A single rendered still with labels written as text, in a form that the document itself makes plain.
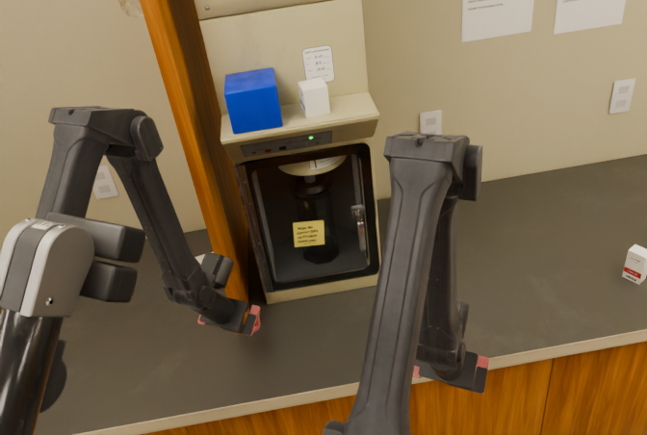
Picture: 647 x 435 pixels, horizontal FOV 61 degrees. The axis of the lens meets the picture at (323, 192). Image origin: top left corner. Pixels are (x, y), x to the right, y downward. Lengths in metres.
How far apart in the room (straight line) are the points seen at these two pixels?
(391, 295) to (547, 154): 1.49
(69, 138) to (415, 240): 0.51
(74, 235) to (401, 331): 0.32
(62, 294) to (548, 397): 1.34
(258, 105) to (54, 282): 0.67
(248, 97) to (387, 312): 0.61
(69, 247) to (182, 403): 0.93
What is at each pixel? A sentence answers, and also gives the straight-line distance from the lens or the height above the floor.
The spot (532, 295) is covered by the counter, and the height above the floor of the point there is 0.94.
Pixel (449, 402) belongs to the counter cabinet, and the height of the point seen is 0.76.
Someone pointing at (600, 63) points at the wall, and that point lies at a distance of 1.96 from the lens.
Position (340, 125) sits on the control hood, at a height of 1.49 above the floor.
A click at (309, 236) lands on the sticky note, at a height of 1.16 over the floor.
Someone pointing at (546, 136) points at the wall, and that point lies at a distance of 1.98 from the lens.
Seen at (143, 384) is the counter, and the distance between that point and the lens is 1.47.
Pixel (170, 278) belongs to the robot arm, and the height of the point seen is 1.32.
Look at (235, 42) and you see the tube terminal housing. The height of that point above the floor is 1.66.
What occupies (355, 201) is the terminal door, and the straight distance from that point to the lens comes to 1.34.
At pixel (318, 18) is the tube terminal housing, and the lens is 1.15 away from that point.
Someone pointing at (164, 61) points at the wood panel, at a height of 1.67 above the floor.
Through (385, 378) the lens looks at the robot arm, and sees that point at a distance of 0.59.
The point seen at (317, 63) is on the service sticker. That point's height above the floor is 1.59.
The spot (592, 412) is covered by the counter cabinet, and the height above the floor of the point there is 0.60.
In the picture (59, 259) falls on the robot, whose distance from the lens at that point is 0.50.
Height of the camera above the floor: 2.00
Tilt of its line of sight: 34 degrees down
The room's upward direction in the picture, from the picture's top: 8 degrees counter-clockwise
